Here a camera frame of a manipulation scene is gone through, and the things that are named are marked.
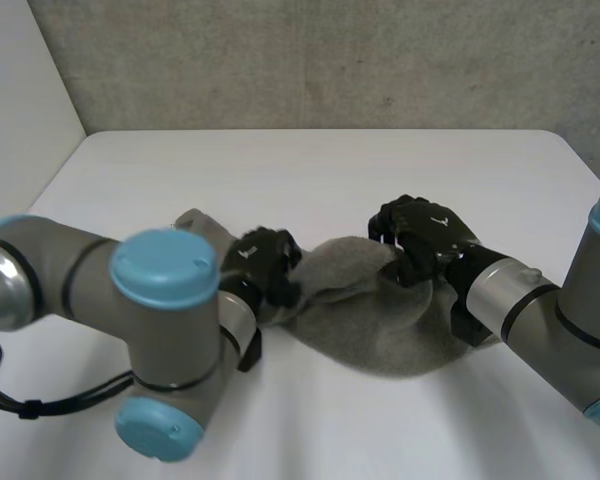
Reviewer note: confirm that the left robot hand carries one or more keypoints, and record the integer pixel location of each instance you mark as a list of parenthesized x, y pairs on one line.
[(260, 255)]

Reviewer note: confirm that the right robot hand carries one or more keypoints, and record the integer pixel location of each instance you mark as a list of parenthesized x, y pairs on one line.
[(430, 225)]

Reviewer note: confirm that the grey towel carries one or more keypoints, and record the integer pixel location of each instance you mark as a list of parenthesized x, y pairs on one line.
[(360, 320)]

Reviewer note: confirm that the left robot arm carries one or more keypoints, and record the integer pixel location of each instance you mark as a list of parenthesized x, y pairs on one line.
[(145, 320)]

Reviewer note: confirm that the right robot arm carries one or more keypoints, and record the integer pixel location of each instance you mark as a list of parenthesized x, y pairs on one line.
[(555, 305)]

